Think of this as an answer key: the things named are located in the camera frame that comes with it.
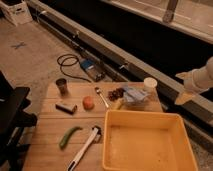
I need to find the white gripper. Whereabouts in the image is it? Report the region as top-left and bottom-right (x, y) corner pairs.
(175, 68), (212, 105)

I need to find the dark red grape bunch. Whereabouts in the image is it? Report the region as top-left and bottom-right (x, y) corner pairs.
(108, 88), (124, 101)

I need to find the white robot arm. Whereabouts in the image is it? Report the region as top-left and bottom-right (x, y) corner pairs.
(175, 56), (213, 105)

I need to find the white paper cup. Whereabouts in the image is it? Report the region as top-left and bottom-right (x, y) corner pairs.
(144, 77), (157, 93)

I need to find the small metal cup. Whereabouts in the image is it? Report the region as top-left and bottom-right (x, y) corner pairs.
(56, 78), (68, 96)

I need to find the clear plastic bag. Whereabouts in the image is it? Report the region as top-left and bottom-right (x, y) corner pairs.
(123, 86), (154, 110)

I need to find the yellow banana piece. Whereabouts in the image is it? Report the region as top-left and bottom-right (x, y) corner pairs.
(113, 98), (123, 110)

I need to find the yellow plastic bin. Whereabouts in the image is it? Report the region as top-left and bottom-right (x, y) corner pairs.
(102, 110), (198, 171)

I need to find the orange round fruit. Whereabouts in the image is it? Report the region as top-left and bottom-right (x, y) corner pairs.
(82, 96), (94, 110)

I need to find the blue grey power box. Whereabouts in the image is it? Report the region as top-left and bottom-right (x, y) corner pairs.
(80, 59), (105, 82)

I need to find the black rectangular block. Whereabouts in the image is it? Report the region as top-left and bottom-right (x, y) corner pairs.
(55, 103), (77, 115)

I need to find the green chili pepper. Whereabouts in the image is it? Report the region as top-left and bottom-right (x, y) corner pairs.
(59, 126), (83, 150)

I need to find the black chair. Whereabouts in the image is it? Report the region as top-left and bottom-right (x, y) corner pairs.
(0, 71), (37, 171)

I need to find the metal floor rail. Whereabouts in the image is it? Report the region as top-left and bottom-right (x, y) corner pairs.
(26, 0), (213, 137)

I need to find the black cable loop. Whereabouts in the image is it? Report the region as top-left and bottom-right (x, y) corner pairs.
(56, 53), (92, 83)

